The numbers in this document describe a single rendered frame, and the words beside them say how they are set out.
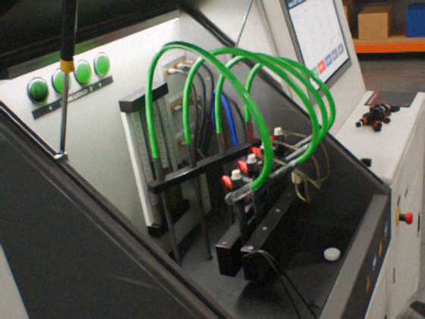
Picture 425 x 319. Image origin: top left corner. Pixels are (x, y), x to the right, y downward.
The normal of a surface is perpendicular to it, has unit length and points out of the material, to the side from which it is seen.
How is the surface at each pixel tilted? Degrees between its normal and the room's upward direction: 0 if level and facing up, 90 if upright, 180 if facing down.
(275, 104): 90
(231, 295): 0
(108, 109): 90
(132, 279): 90
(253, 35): 90
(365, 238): 0
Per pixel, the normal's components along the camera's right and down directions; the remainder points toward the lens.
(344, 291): -0.12, -0.90
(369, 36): -0.36, 0.43
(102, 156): 0.90, 0.08
